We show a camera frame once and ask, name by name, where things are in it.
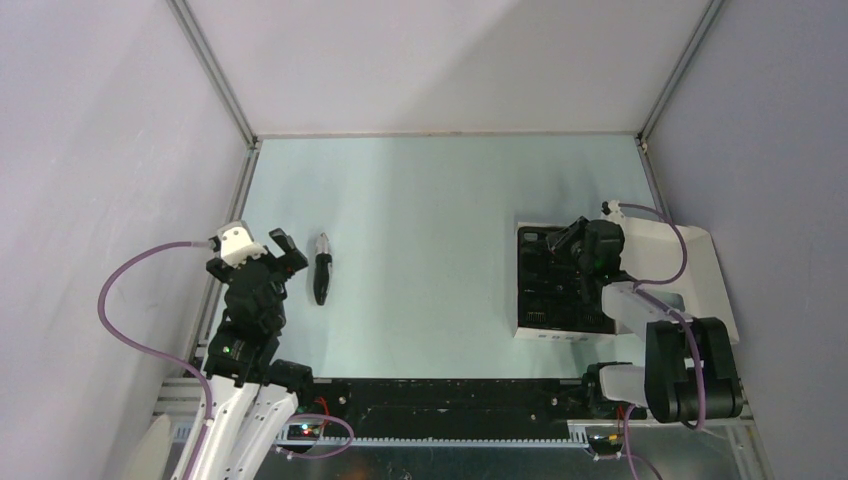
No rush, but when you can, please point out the black silver hair clipper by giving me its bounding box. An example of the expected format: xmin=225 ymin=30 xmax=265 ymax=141
xmin=313 ymin=233 xmax=333 ymax=306

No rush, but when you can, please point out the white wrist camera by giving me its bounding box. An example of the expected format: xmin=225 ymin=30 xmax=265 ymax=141
xmin=601 ymin=200 xmax=625 ymax=225
xmin=215 ymin=220 xmax=268 ymax=268

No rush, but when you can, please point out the white box lid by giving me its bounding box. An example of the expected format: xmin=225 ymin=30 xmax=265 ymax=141
xmin=601 ymin=216 xmax=739 ymax=345

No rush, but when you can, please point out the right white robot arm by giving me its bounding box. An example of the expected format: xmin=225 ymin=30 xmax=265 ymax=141
xmin=544 ymin=213 xmax=744 ymax=430

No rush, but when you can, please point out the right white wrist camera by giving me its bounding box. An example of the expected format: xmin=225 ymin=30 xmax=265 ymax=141
xmin=601 ymin=200 xmax=625 ymax=225

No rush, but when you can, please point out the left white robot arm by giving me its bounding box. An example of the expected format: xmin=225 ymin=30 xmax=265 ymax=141
xmin=172 ymin=221 xmax=316 ymax=479

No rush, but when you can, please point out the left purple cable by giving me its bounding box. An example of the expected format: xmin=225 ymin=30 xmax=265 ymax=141
xmin=97 ymin=241 xmax=220 ymax=480

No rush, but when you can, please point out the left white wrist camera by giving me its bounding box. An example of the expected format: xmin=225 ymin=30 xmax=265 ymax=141
xmin=215 ymin=220 xmax=268 ymax=268

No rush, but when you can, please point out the white box with black tray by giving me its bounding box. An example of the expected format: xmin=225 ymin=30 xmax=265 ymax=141
xmin=514 ymin=223 xmax=625 ymax=343

